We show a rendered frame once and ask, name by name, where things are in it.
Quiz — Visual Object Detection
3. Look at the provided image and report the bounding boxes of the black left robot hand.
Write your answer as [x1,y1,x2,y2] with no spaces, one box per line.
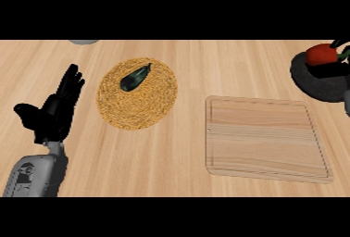
[12,63,85,145]

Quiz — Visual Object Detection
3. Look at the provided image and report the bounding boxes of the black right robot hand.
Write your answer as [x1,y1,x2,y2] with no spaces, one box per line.
[310,39,350,79]

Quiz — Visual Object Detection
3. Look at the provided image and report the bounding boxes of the red bell pepper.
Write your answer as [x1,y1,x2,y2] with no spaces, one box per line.
[304,43,350,67]

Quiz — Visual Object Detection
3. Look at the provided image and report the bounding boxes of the pale wooden cutting board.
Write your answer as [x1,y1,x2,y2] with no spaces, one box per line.
[204,94,335,185]

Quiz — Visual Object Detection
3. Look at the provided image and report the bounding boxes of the round woven yellow placemat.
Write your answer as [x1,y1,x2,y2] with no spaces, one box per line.
[94,56,179,131]

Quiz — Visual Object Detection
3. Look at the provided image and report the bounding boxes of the grey round object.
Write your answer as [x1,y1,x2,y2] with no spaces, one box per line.
[66,39,102,46]

